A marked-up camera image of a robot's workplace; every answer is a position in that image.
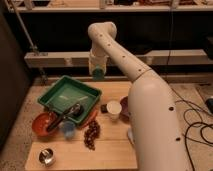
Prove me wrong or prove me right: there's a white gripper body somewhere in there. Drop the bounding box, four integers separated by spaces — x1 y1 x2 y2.
88 51 107 70

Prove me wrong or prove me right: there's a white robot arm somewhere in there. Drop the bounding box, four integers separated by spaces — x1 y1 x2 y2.
88 22 190 171

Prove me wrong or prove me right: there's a red bowl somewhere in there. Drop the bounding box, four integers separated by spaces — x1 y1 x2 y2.
32 112 58 137

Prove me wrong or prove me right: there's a wooden shelf beam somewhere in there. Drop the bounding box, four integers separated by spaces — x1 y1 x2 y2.
24 49 211 68

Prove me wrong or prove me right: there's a green plastic tray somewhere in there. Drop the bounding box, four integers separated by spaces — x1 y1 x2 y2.
38 75 102 125

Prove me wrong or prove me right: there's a small dark block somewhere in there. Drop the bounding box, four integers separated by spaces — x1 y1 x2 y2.
100 104 108 113

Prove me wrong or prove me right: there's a white plastic cup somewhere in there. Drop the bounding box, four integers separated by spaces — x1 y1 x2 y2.
106 101 122 121

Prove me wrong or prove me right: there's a red plate under tray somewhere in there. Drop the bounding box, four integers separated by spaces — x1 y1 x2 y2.
79 109 98 129

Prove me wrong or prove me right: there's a black metal ladle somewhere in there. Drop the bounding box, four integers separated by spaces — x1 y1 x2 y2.
46 103 84 132

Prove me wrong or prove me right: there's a bunch of dark grapes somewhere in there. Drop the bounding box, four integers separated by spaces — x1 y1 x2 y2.
84 120 100 150

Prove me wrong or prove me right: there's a blue plastic cup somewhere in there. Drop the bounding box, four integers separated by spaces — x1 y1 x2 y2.
61 121 75 139

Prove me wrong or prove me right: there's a grey folded cloth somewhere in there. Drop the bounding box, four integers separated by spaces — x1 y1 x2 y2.
127 128 134 145

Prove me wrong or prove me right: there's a wooden board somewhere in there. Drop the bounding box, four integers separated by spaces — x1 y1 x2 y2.
25 82 137 171

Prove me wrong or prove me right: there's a small metal cup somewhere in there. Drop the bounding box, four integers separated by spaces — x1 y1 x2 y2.
39 148 55 166

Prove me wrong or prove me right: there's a metal stand pole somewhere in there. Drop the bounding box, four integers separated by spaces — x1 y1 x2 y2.
9 0 48 57

